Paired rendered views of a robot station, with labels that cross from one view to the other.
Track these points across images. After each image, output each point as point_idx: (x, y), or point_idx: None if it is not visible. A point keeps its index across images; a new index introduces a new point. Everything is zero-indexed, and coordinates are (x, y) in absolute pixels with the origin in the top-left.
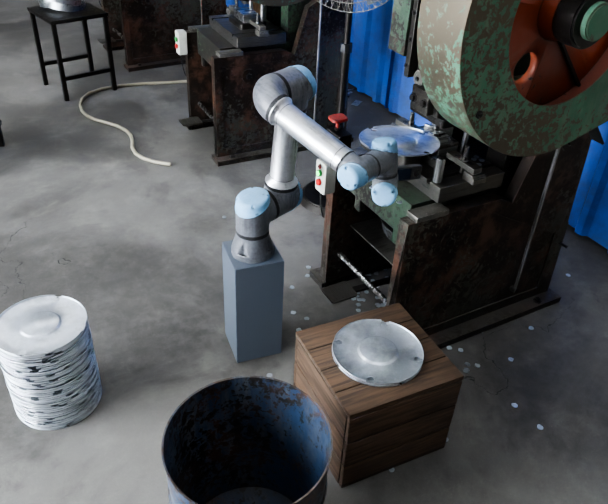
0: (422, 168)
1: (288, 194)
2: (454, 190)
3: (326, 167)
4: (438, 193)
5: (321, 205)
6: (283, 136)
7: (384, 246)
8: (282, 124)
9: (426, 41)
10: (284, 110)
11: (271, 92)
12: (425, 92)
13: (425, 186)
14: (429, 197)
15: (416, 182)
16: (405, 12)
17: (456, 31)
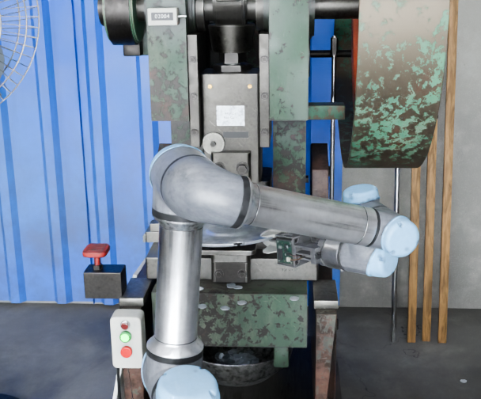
0: (262, 253)
1: (202, 357)
2: None
3: (140, 319)
4: (316, 266)
5: (120, 393)
6: (194, 260)
7: (227, 396)
8: (270, 214)
9: (379, 43)
10: (263, 192)
11: (229, 176)
12: (240, 153)
13: (289, 269)
14: (300, 280)
15: (269, 273)
16: (178, 63)
17: (436, 14)
